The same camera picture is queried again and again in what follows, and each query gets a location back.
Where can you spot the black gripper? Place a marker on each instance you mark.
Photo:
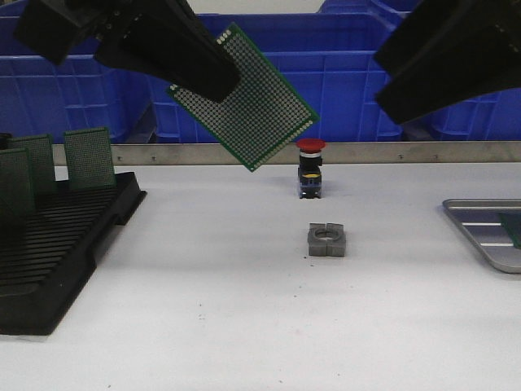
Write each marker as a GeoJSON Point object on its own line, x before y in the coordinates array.
{"type": "Point", "coordinates": [163, 39]}

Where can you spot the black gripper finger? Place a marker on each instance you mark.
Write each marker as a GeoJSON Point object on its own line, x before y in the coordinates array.
{"type": "Point", "coordinates": [483, 63]}
{"type": "Point", "coordinates": [434, 26]}

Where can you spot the green perforated circuit board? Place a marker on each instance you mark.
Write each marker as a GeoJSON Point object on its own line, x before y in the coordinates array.
{"type": "Point", "coordinates": [260, 116]}

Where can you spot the green front circuit board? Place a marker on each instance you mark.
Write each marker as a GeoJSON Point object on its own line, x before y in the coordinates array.
{"type": "Point", "coordinates": [511, 222]}

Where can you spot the green board rear right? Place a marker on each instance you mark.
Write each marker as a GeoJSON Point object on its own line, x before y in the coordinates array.
{"type": "Point", "coordinates": [89, 159]}

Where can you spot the silver metal tray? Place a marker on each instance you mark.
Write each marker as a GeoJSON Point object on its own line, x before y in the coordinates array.
{"type": "Point", "coordinates": [478, 220]}

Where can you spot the green board rear left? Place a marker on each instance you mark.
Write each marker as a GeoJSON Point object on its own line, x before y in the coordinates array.
{"type": "Point", "coordinates": [40, 154]}

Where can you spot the green board far left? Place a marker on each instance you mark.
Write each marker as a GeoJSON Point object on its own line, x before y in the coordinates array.
{"type": "Point", "coordinates": [17, 193]}

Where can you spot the black slotted board rack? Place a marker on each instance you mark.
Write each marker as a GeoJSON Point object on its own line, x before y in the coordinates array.
{"type": "Point", "coordinates": [46, 262]}

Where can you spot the far right blue crate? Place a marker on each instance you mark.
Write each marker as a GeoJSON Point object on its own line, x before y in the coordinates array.
{"type": "Point", "coordinates": [398, 8]}

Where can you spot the right blue plastic crate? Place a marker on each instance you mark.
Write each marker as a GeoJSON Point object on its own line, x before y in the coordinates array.
{"type": "Point", "coordinates": [490, 117]}

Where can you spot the blue plastic crate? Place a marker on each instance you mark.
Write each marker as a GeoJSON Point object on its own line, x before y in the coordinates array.
{"type": "Point", "coordinates": [328, 58]}
{"type": "Point", "coordinates": [38, 97]}
{"type": "Point", "coordinates": [490, 117]}

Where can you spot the centre blue plastic crate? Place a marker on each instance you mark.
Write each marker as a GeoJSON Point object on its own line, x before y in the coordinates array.
{"type": "Point", "coordinates": [328, 58]}

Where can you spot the left blue plastic crate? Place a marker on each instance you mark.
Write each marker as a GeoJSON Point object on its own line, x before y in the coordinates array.
{"type": "Point", "coordinates": [38, 97]}

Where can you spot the far left blue crate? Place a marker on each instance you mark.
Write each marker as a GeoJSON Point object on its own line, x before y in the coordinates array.
{"type": "Point", "coordinates": [12, 9]}

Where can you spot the red emergency stop button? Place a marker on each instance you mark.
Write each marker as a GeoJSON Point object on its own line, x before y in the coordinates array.
{"type": "Point", "coordinates": [310, 175]}

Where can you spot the grey metal split clamp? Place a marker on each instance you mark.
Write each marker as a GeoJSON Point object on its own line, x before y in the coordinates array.
{"type": "Point", "coordinates": [327, 240]}

